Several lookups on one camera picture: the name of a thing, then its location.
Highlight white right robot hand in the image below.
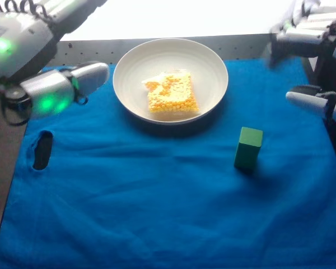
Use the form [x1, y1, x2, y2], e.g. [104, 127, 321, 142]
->
[268, 0, 336, 126]

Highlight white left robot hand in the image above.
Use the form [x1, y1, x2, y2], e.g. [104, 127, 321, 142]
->
[0, 0, 110, 126]

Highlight yellow corn packet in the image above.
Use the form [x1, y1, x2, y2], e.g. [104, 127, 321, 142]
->
[141, 69, 201, 115]

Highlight white round plate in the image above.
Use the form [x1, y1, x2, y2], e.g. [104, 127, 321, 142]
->
[113, 38, 229, 124]

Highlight green rectangular block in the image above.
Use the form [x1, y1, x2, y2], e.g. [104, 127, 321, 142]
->
[234, 126, 264, 171]

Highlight blue cloth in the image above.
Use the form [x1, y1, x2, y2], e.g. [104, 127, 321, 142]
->
[0, 57, 336, 269]

